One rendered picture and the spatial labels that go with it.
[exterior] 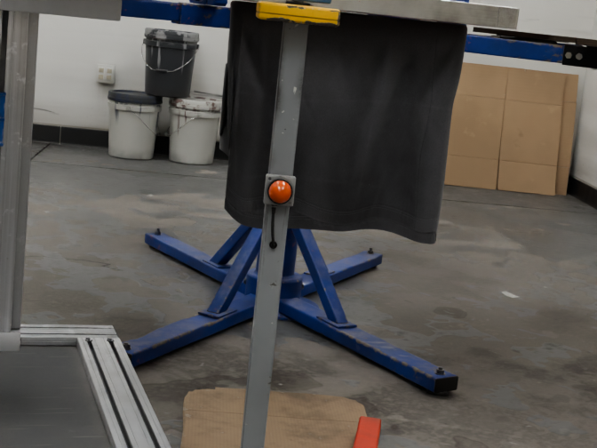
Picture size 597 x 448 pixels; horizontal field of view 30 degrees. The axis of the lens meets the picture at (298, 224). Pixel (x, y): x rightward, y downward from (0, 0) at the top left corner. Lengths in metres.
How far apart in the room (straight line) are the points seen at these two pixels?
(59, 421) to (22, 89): 0.57
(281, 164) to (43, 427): 0.60
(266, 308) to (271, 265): 0.08
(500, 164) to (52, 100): 2.72
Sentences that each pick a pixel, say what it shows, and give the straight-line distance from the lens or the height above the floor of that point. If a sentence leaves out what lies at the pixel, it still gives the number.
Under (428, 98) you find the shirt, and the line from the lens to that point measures 2.16.
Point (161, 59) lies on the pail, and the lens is 6.40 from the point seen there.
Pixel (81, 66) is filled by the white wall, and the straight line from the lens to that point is 6.81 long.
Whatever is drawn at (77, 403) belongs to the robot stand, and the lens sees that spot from 2.08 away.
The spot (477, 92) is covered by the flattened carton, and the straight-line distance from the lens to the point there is 6.88.
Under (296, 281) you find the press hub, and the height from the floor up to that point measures 0.11.
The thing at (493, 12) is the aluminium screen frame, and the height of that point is 0.98.
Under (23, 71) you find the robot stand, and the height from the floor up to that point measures 0.80.
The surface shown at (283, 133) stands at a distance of 1.84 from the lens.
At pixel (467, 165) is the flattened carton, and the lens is 6.82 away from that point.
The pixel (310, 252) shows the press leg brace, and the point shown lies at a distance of 3.38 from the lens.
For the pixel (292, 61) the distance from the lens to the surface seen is 1.83.
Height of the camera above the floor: 0.95
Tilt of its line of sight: 11 degrees down
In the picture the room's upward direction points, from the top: 6 degrees clockwise
